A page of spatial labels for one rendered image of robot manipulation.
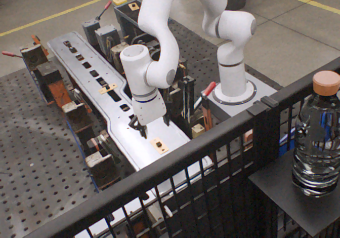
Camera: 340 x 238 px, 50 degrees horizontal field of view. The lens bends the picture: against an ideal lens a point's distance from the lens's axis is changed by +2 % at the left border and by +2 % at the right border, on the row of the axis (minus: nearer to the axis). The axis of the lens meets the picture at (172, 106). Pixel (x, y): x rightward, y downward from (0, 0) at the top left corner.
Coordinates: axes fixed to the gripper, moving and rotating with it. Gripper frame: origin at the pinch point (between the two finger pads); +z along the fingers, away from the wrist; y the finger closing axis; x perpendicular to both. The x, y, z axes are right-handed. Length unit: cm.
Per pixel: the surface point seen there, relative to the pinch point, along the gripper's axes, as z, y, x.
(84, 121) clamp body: 12.3, 16.6, -37.7
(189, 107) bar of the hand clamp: -2.8, -13.6, 1.9
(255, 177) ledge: -36, 6, 58
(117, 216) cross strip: 7.6, 25.1, 17.4
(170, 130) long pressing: 8.3, -7.0, -3.8
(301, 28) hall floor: 113, -229, -142
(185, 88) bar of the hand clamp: -9.0, -14.8, -0.9
